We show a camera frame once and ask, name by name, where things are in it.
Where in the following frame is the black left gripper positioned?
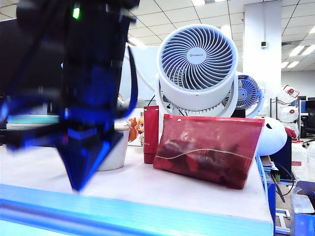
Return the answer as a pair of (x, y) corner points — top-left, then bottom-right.
(0, 60), (124, 192)

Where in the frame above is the white ceramic mug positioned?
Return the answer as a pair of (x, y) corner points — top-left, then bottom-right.
(96, 129), (131, 172)

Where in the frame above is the small orange fox figurine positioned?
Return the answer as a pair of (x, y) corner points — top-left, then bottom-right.
(126, 117), (139, 143)

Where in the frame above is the orange-haired anime figurine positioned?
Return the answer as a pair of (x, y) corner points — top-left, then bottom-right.
(136, 116), (146, 145)

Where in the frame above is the teal book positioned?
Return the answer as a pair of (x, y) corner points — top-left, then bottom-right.
(7, 115), (60, 124)

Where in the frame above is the white book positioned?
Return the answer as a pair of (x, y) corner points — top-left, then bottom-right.
(6, 122), (60, 130)

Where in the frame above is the red cosmetic tube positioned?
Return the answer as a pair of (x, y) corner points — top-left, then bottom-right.
(143, 105), (160, 165)

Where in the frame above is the white partition panel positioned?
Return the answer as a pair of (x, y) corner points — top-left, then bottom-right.
(120, 45), (161, 100)

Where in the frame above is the red translucent zip pouch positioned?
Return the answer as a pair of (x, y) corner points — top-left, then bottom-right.
(153, 113), (266, 190)

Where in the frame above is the black computer monitor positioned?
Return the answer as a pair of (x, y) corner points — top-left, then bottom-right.
(0, 17), (67, 98)

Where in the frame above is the large white desk fan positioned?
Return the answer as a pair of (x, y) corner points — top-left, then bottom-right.
(154, 23), (240, 118)

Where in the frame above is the small white desk fan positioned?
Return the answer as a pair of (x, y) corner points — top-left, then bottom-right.
(233, 73), (267, 118)

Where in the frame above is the white round plush toy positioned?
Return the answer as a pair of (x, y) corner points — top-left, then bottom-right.
(254, 116), (299, 157)

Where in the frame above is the blue printed carton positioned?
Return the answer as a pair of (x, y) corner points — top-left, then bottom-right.
(289, 180), (315, 236)

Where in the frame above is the black office chair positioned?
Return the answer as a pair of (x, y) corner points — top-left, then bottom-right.
(300, 115), (315, 148)

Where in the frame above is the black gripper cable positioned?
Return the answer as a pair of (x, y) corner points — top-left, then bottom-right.
(115, 46), (139, 120)

